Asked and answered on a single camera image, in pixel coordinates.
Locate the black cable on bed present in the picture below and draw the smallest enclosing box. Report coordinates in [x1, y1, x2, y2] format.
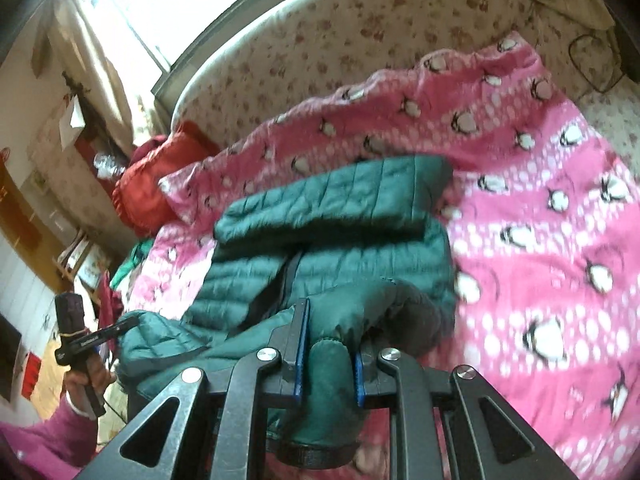
[567, 32, 626, 94]

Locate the person's left hand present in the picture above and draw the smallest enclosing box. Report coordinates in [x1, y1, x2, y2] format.
[63, 352, 116, 419]

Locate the pink penguin fleece blanket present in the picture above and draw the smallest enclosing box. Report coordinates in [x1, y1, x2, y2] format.
[131, 34, 639, 479]

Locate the dark green puffer jacket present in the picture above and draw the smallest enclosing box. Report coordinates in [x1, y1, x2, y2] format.
[117, 155, 457, 469]

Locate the floral beige bed sheet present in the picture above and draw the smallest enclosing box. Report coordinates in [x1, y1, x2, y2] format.
[174, 0, 639, 171]

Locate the red ruffled pillow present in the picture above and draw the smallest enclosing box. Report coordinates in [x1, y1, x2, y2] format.
[112, 120, 221, 238]

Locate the bright green garment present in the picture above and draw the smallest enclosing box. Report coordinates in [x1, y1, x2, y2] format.
[110, 237, 154, 289]

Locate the pink sleeve forearm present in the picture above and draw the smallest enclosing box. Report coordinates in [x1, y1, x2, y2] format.
[1, 396, 98, 479]

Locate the beige curtain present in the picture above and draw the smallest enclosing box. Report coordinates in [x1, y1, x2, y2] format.
[42, 0, 167, 156]

